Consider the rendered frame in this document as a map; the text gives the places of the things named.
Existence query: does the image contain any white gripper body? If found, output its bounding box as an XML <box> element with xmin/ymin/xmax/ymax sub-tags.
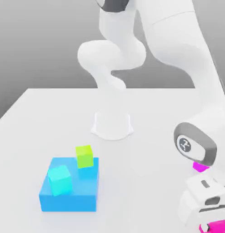
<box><xmin>177</xmin><ymin>189</ymin><xmax>225</xmax><ymax>228</ymax></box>

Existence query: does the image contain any small lime green cube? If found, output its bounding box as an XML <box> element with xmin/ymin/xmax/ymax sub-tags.
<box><xmin>75</xmin><ymin>144</ymin><xmax>94</xmax><ymax>169</ymax></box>

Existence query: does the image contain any small cyan cube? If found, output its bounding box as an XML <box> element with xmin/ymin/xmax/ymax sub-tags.
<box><xmin>47</xmin><ymin>165</ymin><xmax>73</xmax><ymax>197</ymax></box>

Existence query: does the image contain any large blue box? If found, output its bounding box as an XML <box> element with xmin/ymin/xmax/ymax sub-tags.
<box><xmin>39</xmin><ymin>157</ymin><xmax>100</xmax><ymax>213</ymax></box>

